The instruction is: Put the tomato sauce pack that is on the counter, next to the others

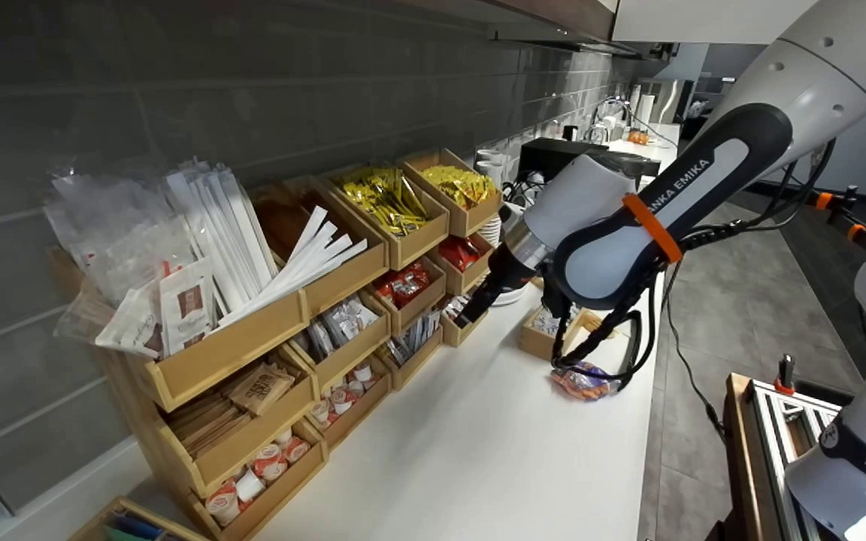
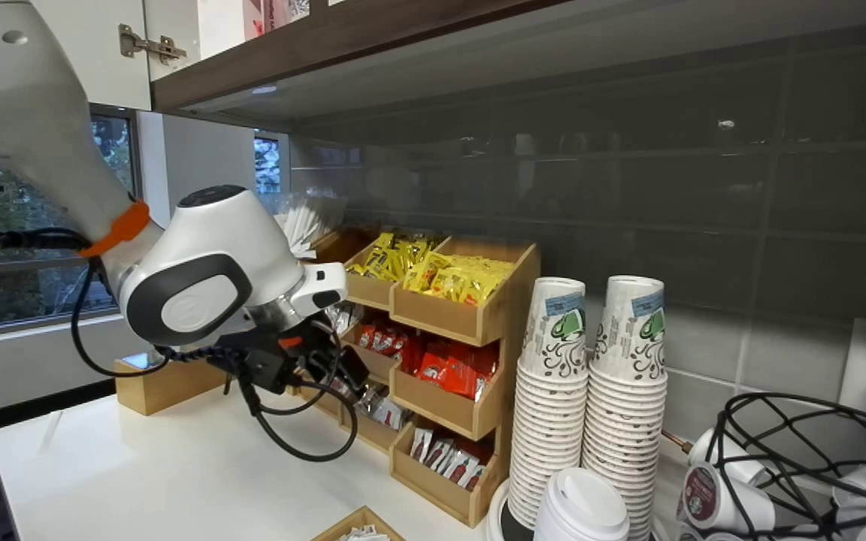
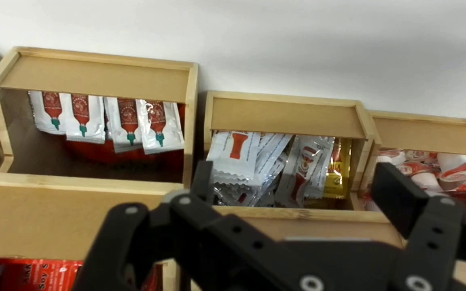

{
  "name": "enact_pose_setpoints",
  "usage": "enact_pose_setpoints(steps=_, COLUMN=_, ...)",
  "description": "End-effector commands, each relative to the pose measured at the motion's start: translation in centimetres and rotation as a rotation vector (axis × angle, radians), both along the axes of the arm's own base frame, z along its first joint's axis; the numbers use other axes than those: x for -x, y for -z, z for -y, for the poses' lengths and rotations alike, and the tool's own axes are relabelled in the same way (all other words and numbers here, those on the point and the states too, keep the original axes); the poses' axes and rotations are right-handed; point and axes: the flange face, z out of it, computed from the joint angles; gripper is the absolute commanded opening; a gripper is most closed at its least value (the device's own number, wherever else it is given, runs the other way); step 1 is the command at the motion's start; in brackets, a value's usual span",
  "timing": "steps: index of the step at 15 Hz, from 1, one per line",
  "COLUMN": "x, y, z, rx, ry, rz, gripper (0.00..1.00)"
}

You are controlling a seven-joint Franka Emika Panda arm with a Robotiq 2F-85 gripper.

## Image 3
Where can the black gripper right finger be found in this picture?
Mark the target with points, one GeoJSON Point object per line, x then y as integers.
{"type": "Point", "coordinates": [432, 243]}

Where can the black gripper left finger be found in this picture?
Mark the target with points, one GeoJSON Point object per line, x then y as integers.
{"type": "Point", "coordinates": [145, 248]}

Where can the single tomato sauce packet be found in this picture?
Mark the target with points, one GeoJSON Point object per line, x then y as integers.
{"type": "Point", "coordinates": [305, 162]}

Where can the yellow sauce packet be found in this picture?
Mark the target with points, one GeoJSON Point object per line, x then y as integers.
{"type": "Point", "coordinates": [339, 172]}

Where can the tomato sauce packets pile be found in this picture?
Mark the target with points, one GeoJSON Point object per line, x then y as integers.
{"type": "Point", "coordinates": [237, 156]}

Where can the sriracha sauce packets pile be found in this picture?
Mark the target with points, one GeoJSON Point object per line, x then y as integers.
{"type": "Point", "coordinates": [108, 122]}

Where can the wooden tiered condiment organizer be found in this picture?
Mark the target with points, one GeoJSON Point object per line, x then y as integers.
{"type": "Point", "coordinates": [80, 215]}
{"type": "Point", "coordinates": [432, 135]}
{"type": "Point", "coordinates": [286, 115]}

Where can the red white round packets pile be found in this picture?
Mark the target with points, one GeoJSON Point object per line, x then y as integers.
{"type": "Point", "coordinates": [459, 172]}

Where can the red ketchup packets pile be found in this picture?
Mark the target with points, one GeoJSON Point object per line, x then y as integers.
{"type": "Point", "coordinates": [38, 275]}

